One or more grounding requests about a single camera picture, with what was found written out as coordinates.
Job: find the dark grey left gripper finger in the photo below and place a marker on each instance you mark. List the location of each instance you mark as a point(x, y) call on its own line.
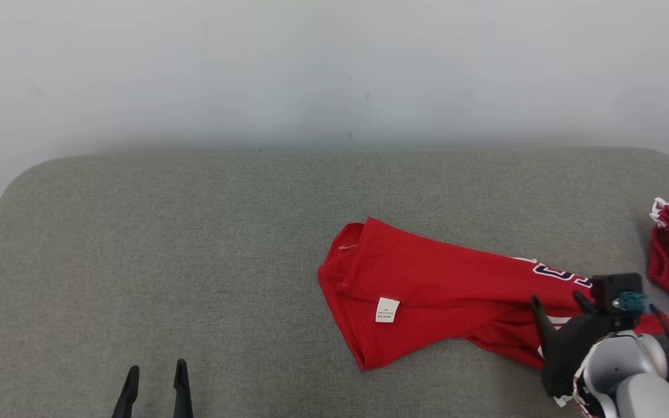
point(182, 392)
point(127, 395)

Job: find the red white basketball jersey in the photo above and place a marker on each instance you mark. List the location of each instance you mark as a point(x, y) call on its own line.
point(439, 290)

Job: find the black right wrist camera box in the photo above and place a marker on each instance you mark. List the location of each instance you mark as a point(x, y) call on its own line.
point(610, 287)

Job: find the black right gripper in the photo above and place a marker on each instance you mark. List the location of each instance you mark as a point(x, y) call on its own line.
point(572, 348)

